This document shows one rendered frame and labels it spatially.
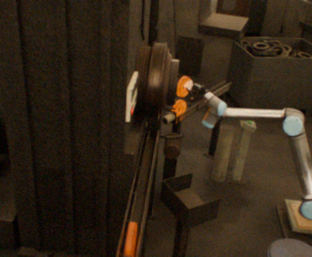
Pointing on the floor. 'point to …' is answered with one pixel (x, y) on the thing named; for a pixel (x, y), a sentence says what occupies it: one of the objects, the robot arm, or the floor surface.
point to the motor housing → (170, 156)
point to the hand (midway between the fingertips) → (184, 84)
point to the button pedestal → (237, 178)
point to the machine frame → (70, 119)
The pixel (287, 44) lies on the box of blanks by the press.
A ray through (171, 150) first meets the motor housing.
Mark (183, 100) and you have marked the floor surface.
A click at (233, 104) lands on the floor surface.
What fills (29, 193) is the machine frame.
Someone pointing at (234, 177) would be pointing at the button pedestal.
